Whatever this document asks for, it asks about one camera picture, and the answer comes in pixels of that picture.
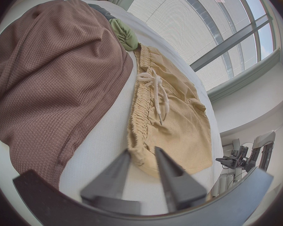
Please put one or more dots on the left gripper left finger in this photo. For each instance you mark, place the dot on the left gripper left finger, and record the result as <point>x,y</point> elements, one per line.
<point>108,187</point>

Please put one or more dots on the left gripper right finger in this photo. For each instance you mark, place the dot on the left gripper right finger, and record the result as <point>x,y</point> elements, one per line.
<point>179,189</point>

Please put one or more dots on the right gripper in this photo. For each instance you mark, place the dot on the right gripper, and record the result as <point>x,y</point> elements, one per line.
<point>226,162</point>

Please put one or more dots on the tan shorts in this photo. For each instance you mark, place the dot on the tan shorts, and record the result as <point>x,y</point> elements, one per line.
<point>179,126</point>

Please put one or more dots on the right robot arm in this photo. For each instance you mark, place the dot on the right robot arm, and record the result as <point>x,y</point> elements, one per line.
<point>264,140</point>

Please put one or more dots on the bed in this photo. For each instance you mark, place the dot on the bed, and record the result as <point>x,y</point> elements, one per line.
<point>110,131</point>

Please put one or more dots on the brown garment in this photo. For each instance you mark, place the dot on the brown garment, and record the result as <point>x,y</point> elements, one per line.
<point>49,79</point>

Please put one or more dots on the window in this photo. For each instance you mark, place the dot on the window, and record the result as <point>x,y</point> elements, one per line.
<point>191,32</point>

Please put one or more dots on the green garment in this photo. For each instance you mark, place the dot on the green garment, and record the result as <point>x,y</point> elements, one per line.
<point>125,34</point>

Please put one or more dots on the black garment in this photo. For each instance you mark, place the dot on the black garment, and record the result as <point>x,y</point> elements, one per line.
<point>103,10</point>

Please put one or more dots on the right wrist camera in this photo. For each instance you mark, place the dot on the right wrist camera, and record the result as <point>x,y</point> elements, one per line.
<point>235,145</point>

